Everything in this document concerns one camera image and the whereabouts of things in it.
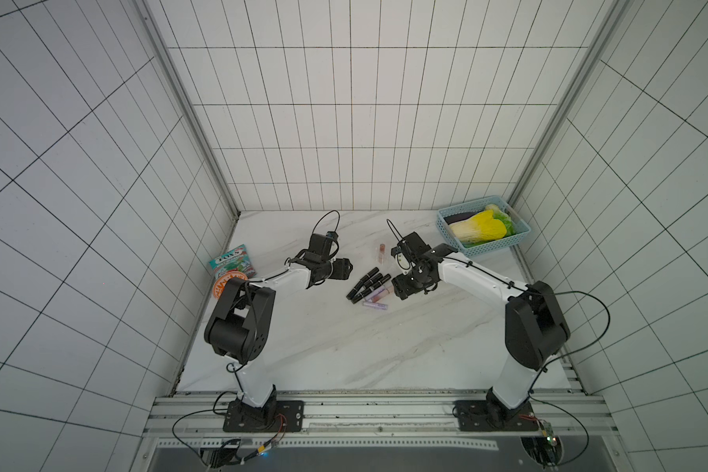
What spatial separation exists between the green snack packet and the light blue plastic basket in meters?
0.74

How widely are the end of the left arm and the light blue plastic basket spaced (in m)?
0.44

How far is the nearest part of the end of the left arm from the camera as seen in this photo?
75 centimetres

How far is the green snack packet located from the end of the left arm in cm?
34

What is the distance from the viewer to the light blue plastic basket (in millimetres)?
1048

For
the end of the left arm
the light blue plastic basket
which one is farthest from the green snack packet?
the light blue plastic basket

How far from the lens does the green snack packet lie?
3.32 ft
